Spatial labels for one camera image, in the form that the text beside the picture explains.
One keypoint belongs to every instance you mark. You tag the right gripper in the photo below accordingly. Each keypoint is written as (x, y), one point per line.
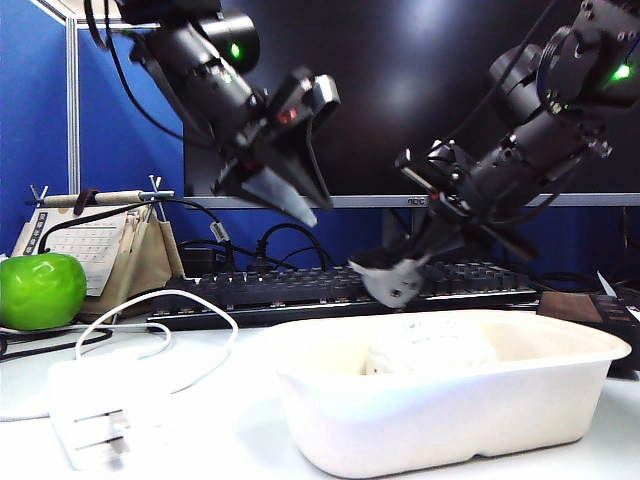
(460, 195)

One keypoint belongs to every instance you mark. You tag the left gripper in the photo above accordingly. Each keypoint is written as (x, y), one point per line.
(275, 125)

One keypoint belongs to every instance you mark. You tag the white grey plush octopus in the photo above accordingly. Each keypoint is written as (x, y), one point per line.
(395, 290)

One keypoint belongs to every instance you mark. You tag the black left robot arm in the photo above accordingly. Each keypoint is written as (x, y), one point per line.
(200, 65)

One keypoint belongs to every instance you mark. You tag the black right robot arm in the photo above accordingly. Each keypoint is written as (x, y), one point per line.
(550, 135)

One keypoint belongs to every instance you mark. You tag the white steamed bun toy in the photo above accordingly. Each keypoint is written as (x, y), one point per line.
(430, 350)

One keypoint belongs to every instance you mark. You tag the black mechanical keyboard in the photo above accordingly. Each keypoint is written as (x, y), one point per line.
(280, 290)

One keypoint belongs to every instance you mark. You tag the black power adapter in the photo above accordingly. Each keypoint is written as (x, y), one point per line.
(200, 260)

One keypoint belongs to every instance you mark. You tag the black computer monitor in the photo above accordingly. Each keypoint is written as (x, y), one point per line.
(380, 50)

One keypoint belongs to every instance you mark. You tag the beige desk calendar stand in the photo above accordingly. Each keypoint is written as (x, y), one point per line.
(140, 260)

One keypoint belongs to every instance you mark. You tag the white rectangular food container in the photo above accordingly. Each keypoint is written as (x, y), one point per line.
(425, 425)

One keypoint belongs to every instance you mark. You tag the green apple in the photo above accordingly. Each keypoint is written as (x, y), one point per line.
(40, 295)

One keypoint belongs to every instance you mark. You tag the white charger block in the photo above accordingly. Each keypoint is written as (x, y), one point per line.
(90, 395)

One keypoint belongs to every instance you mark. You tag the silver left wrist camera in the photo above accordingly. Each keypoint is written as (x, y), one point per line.
(327, 92)

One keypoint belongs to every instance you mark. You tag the silver partition frame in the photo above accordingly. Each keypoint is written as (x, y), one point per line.
(73, 125)

